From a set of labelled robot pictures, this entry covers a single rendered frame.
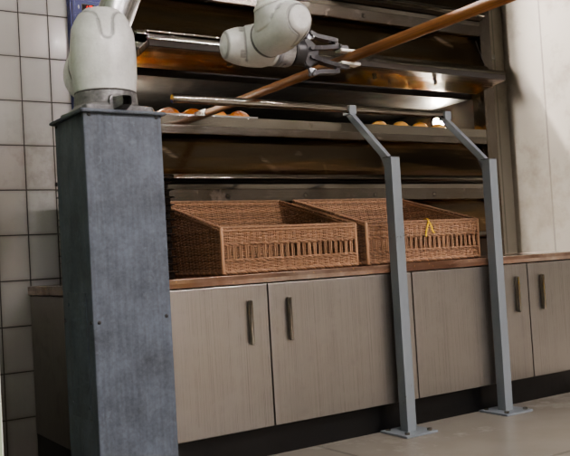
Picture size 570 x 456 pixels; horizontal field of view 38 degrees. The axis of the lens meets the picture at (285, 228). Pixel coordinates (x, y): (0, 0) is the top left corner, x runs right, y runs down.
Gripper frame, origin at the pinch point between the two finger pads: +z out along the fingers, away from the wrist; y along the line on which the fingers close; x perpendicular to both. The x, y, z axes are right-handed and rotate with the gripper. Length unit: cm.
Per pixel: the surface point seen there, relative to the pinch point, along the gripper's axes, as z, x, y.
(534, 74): 357, -234, -74
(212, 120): 1, -88, 3
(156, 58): -23, -83, -18
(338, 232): 22, -40, 49
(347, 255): 25, -40, 57
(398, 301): 38, -30, 74
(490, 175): 86, -29, 31
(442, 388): 61, -35, 107
